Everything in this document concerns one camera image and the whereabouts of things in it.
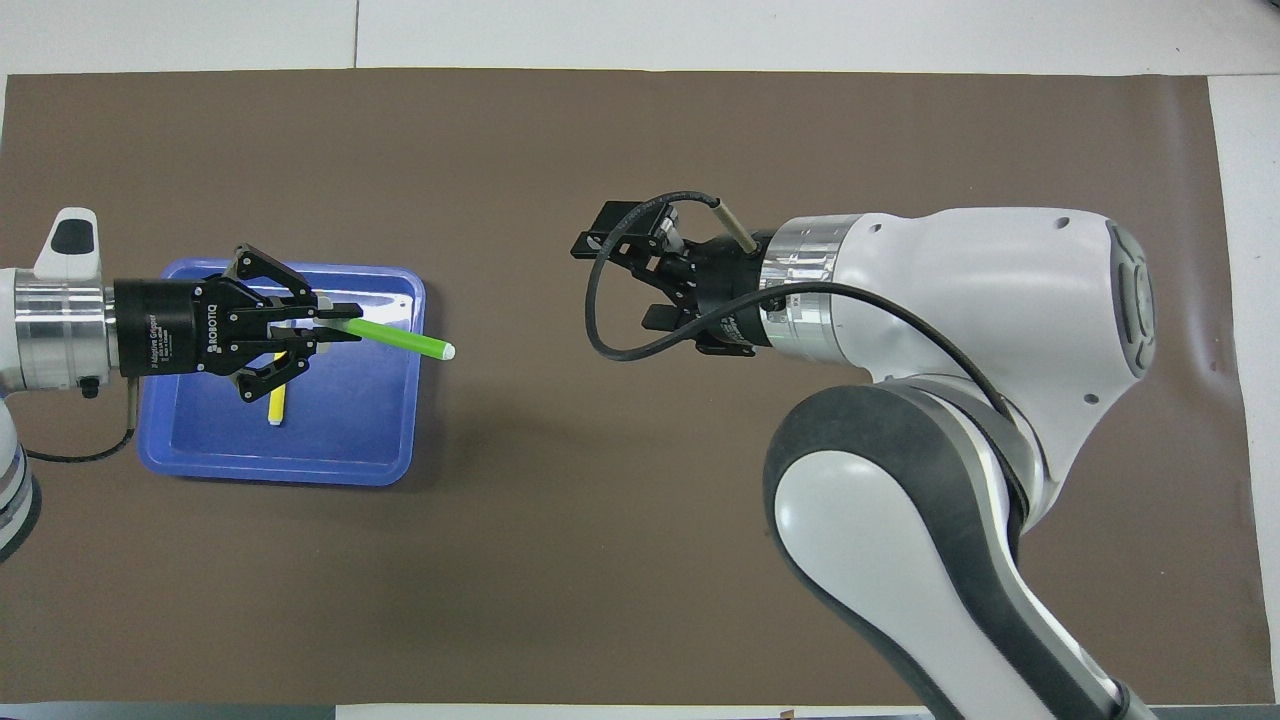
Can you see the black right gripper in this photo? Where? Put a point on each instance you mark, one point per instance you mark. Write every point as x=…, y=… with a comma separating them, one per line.
x=730, y=290

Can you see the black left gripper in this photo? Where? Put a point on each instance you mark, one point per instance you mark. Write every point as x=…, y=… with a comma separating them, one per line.
x=170, y=328

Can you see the yellow highlighter pen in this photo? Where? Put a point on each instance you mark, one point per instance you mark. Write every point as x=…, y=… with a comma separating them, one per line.
x=277, y=405

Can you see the green highlighter pen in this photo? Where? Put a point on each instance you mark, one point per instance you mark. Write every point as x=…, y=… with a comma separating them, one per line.
x=400, y=340

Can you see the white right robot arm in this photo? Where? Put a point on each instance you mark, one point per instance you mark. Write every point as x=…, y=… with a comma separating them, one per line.
x=950, y=330

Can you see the blue plastic tray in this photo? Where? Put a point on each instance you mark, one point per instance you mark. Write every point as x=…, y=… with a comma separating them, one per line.
x=350, y=420

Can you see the brown table mat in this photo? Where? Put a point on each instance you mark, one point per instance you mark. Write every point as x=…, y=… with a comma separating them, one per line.
x=640, y=560

